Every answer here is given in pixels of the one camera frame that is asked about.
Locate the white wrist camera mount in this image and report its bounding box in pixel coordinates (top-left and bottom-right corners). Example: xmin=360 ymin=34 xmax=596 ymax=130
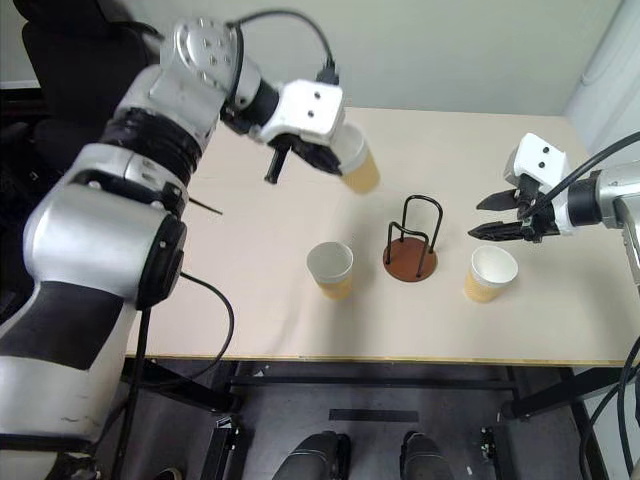
xmin=258 ymin=78 xmax=347 ymax=147
xmin=502 ymin=132 xmax=576 ymax=237

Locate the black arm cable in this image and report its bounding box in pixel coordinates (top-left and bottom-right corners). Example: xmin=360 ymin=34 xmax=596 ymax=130
xmin=112 ymin=272 xmax=236 ymax=480
xmin=583 ymin=339 xmax=640 ymax=480

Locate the black wire cup holder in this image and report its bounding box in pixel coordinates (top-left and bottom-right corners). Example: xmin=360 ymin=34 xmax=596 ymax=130
xmin=381 ymin=194 xmax=446 ymax=284

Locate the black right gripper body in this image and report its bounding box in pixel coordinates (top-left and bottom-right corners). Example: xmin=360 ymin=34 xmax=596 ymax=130
xmin=513 ymin=174 xmax=561 ymax=245

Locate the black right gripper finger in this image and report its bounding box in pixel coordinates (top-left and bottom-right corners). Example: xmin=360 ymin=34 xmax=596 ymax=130
xmin=475 ymin=186 xmax=522 ymax=213
xmin=466 ymin=218 xmax=527 ymax=244

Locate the black office chair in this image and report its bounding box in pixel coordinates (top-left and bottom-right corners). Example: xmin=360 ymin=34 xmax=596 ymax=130
xmin=0 ymin=0 xmax=164 ymax=201

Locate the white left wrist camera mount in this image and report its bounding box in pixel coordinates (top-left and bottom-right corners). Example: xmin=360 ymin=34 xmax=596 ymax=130
xmin=258 ymin=78 xmax=347 ymax=147

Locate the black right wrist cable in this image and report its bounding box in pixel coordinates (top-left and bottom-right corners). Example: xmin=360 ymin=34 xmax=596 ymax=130
xmin=522 ymin=130 xmax=640 ymax=221

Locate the tan paper cup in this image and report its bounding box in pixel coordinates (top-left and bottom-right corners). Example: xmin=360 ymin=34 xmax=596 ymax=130
xmin=305 ymin=241 xmax=355 ymax=303
xmin=333 ymin=124 xmax=382 ymax=197
xmin=463 ymin=245 xmax=520 ymax=306

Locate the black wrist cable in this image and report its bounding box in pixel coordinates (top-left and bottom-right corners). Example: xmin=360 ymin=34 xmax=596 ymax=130
xmin=223 ymin=10 xmax=342 ymax=87
xmin=522 ymin=130 xmax=640 ymax=221

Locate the black metal table frame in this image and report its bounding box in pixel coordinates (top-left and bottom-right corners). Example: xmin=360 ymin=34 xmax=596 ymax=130
xmin=122 ymin=357 xmax=640 ymax=480

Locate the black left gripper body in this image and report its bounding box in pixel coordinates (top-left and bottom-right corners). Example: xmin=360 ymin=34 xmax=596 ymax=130
xmin=272 ymin=130 xmax=332 ymax=155

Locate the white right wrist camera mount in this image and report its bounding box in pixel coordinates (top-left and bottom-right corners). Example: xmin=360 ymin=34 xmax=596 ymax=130
xmin=502 ymin=132 xmax=576 ymax=237

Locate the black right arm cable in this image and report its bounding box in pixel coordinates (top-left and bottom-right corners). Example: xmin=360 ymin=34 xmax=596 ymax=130
xmin=583 ymin=339 xmax=640 ymax=480

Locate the dark rounded shape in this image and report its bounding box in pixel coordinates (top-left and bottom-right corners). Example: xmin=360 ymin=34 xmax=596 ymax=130
xmin=283 ymin=431 xmax=352 ymax=480
xmin=398 ymin=430 xmax=452 ymax=480

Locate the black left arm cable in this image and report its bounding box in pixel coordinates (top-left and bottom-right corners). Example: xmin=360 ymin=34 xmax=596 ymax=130
xmin=112 ymin=272 xmax=236 ymax=480

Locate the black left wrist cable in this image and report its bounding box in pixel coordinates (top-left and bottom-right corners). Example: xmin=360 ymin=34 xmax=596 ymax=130
xmin=223 ymin=10 xmax=342 ymax=87

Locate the thin black stick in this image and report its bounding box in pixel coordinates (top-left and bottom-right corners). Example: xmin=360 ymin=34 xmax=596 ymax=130
xmin=187 ymin=196 xmax=225 ymax=217

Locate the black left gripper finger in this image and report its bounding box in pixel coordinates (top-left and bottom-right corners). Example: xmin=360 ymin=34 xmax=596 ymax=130
xmin=264 ymin=144 xmax=294 ymax=186
xmin=298 ymin=147 xmax=347 ymax=177

